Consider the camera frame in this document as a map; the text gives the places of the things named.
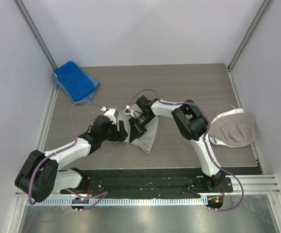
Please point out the white slotted cable duct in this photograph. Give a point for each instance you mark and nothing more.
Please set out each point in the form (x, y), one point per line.
(76, 201)

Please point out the grey cloth pile in bowl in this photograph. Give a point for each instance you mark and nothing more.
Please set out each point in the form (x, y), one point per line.
(232, 127)

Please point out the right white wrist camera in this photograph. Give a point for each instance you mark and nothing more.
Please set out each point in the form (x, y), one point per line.
(129, 111)

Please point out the grey cloth napkin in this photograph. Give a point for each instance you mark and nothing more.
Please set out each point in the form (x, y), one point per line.
(146, 141)

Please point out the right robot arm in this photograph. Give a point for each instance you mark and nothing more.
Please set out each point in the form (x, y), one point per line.
(193, 126)

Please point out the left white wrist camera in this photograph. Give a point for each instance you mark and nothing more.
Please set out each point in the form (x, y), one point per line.
(111, 113)

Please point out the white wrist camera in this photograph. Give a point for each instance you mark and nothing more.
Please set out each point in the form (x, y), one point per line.
(111, 113)
(129, 111)

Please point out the light blue mesh cloth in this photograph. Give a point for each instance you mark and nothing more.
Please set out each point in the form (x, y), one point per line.
(89, 91)

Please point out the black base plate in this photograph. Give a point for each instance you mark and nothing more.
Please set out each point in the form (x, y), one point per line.
(136, 181)

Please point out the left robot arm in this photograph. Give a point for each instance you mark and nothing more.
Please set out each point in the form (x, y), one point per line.
(41, 173)

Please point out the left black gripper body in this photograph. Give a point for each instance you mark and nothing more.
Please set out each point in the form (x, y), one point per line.
(110, 134)

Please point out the blue folded towel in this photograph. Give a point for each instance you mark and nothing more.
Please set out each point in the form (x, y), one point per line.
(73, 75)

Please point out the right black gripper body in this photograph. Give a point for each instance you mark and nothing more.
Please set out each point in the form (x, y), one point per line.
(140, 122)

